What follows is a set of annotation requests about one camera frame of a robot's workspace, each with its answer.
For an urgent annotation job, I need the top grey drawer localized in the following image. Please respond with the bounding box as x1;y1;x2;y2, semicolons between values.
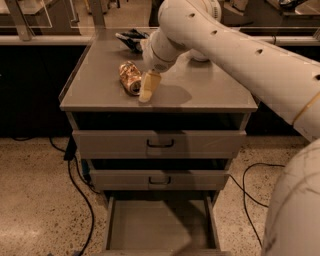
73;130;246;159

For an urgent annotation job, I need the black cable left floor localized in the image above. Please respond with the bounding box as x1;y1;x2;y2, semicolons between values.
48;137;101;256

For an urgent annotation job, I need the open bottom grey drawer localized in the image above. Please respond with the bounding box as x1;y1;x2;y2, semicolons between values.
92;193;232;256

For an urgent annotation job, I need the dark blue chip bag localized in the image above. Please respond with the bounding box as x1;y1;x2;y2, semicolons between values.
115;29;149;53

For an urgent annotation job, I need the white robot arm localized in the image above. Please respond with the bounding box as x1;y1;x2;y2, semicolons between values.
139;0;320;256

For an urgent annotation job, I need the crushed orange soda can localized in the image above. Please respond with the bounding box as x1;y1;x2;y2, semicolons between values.
119;61;142;96

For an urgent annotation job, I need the middle grey drawer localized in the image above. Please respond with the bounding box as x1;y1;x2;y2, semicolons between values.
91;170;228;191

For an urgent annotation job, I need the white horizontal rail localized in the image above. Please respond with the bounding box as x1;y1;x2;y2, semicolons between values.
0;35;320;46

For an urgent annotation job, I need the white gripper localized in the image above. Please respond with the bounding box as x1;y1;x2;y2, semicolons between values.
139;28;188;103

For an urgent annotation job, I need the white ceramic bowl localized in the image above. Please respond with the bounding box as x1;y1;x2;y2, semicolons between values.
190;49;208;62

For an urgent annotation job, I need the black cable right floor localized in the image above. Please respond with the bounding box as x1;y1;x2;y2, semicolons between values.
229;162;286;249

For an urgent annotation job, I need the black cable floor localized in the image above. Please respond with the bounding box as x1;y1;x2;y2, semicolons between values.
48;137;101;256
229;162;286;249

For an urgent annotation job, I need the grey drawer cabinet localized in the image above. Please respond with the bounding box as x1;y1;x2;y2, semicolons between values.
58;27;260;256

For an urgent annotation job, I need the black power adapter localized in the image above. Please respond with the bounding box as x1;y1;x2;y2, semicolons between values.
64;137;77;161

